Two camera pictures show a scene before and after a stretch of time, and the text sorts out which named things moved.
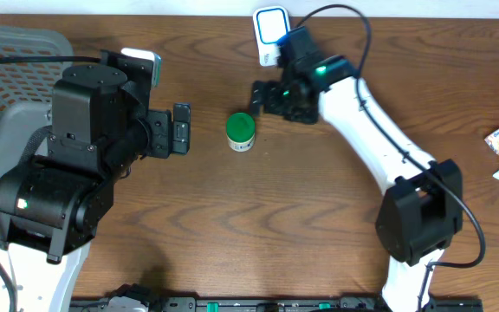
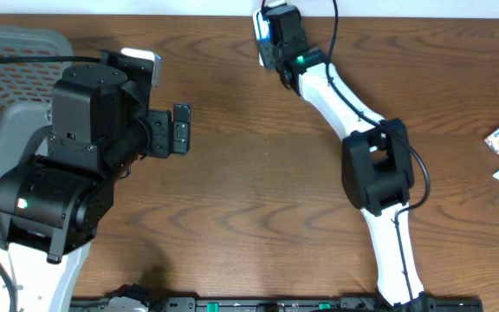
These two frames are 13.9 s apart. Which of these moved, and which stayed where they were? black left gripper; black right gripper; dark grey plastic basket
Moved: black right gripper
Stayed: dark grey plastic basket; black left gripper
